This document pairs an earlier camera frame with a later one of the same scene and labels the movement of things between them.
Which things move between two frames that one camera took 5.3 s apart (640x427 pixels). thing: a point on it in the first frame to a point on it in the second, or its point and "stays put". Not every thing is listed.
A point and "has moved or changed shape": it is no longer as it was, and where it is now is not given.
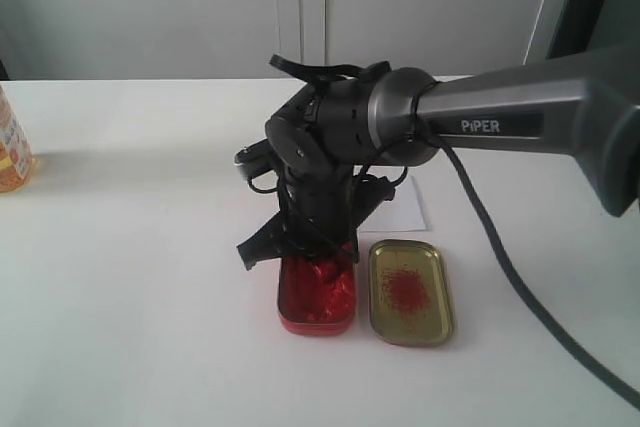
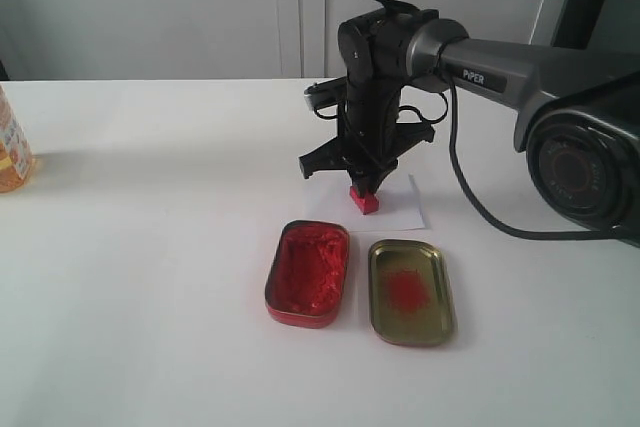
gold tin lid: (410, 298) stays put
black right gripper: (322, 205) to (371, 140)
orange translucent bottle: (17, 161) stays put
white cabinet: (134, 13) stays put
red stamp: (327, 272) has moved or changed shape
